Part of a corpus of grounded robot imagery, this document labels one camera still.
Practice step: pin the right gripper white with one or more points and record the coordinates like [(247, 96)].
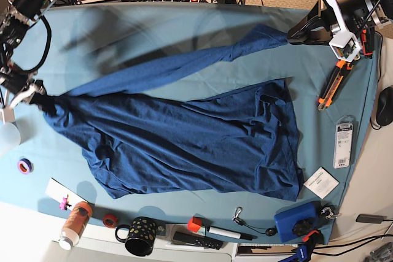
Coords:
[(34, 93)]

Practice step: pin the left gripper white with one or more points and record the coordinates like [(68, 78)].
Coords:
[(310, 30)]

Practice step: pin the dark blue t-shirt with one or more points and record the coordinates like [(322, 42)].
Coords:
[(241, 140)]

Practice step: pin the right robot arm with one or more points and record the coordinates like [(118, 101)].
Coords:
[(17, 19)]

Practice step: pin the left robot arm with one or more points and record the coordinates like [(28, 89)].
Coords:
[(361, 17)]

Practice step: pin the translucent plastic cup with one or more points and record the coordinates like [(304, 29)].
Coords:
[(10, 137)]

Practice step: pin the orange black utility knife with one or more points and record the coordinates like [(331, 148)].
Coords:
[(333, 83)]

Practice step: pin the purple tape roll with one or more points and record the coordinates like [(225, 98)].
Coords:
[(25, 166)]

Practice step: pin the white paper card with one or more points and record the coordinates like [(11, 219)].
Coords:
[(57, 191)]

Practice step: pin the pink small clip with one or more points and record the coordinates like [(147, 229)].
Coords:
[(64, 204)]

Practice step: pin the black computer mouse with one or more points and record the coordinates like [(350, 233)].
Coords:
[(384, 113)]

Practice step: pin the packaged bit set blister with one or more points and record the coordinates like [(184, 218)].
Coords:
[(343, 142)]

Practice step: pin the orange plastic bottle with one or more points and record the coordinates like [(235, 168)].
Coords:
[(75, 225)]

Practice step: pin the red tape roll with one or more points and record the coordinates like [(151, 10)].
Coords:
[(110, 221)]

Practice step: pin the white square paper leaflet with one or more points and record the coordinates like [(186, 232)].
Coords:
[(321, 183)]

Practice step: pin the black mug gold pattern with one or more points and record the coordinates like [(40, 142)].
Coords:
[(141, 235)]

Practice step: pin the red orange cube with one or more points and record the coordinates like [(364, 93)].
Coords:
[(194, 224)]

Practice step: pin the blue plastic case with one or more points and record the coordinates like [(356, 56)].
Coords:
[(297, 221)]

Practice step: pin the black power adapter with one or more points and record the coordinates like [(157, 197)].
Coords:
[(370, 219)]

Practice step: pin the black remote control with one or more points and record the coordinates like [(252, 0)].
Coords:
[(199, 241)]

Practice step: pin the white black marker pen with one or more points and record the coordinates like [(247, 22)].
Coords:
[(230, 234)]

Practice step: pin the blue orange clamp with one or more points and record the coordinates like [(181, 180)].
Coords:
[(304, 251)]

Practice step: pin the carabiner with black lanyard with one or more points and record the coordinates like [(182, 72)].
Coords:
[(265, 231)]

